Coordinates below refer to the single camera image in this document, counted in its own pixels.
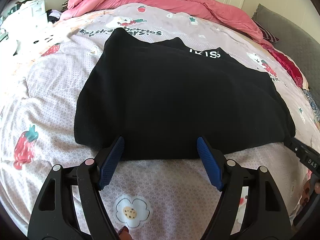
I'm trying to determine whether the right hand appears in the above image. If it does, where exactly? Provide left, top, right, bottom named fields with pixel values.
left=299, top=180, right=320, bottom=206

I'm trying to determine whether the blue patterned cloth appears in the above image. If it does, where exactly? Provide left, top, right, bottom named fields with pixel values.
left=302, top=89, right=320, bottom=122

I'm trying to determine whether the left hand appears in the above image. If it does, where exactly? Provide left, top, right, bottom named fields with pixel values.
left=118, top=226, right=133, bottom=240

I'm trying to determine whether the grey padded headboard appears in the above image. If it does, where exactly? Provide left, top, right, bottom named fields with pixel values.
left=253, top=4, right=319, bottom=103

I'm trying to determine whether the striped pillow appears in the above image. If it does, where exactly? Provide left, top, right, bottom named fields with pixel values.
left=254, top=21, right=279, bottom=43

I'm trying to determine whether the black long-sleeve sweater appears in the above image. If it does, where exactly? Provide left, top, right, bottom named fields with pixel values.
left=74, top=28, right=296, bottom=160

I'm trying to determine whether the white dresser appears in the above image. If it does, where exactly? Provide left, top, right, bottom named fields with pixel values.
left=0, top=0, right=47, bottom=38

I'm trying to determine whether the red pillow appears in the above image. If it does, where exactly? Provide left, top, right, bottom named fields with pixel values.
left=260, top=43, right=309, bottom=90

